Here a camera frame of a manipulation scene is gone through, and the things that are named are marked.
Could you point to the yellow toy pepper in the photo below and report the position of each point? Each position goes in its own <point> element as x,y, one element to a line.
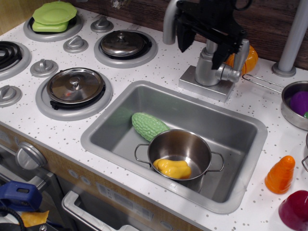
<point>173,169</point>

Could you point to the orange toy pumpkin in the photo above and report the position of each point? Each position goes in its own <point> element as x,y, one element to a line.
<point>250,62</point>

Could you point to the green square toy dish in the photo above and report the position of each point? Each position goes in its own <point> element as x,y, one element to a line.
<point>56,28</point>

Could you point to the grey stove knob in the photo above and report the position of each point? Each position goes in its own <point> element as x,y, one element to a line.
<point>102,25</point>
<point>75,45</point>
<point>44,68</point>

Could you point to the orange toy carrot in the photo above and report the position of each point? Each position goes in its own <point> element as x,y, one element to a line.
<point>280,177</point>

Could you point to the grey stove knob middle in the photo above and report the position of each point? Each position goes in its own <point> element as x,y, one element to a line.
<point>75,45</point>

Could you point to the black coil burner left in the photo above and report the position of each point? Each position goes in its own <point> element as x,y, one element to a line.
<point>10,54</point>

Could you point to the grey oven door handle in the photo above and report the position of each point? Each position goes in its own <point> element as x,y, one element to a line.
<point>68,205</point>

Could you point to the silver toy faucet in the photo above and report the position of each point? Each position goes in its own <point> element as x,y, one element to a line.
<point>201,79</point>

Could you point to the grey vertical pole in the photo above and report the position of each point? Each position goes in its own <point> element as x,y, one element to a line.
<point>285,66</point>

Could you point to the grey oven dial knob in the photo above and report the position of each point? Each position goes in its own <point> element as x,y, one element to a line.
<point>29,157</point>

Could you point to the grey stove knob front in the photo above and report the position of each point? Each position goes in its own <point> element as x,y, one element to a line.
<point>44,68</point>

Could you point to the steel lid back burner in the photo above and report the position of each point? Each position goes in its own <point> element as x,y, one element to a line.
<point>122,43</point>

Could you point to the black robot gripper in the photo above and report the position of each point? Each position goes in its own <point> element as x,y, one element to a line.
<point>212,19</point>

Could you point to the steel pot with handles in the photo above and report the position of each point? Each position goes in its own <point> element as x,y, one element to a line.
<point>183,145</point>

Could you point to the grey stove knob left edge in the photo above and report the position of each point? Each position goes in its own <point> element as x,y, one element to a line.
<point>9,95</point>

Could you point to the steel lid front burner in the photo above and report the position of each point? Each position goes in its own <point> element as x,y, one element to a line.
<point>75,85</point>

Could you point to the steel lid burner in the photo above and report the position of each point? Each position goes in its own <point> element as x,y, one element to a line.
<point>122,43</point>
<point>75,85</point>

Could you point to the purple toy eggplant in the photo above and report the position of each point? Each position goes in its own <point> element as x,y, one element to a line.
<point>299,102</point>

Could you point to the green bumpy toy gourd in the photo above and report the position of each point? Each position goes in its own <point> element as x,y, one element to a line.
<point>148,126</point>

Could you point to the steel saucepan with handle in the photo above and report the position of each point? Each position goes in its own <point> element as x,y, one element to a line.
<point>286,93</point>

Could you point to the dark red toy vegetable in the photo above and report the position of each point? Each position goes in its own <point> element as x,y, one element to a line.
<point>293,211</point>

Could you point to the green toy plate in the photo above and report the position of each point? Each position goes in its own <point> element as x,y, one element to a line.
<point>54,13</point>

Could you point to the yellow tape piece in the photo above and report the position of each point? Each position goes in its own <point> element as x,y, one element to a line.
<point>34,218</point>

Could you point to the grey stove knob back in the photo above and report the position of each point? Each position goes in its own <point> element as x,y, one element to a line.
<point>102,25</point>

